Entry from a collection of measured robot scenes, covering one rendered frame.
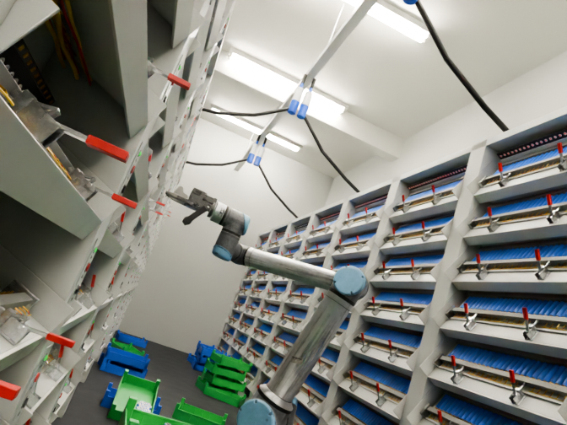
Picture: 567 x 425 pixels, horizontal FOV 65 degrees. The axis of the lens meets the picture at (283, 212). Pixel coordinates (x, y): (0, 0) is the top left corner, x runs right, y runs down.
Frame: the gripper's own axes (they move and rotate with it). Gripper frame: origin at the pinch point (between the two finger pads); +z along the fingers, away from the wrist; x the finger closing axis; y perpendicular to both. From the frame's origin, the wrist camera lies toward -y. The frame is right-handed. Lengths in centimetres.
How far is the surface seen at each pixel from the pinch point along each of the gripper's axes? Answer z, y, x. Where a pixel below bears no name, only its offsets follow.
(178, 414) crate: -56, -98, -82
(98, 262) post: 9, -36, 39
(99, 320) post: 4, -60, -31
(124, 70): 7, -12, 136
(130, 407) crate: -16, -64, 74
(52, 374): 5, -67, 56
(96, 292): 5, -45, 39
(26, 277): 11, -42, 109
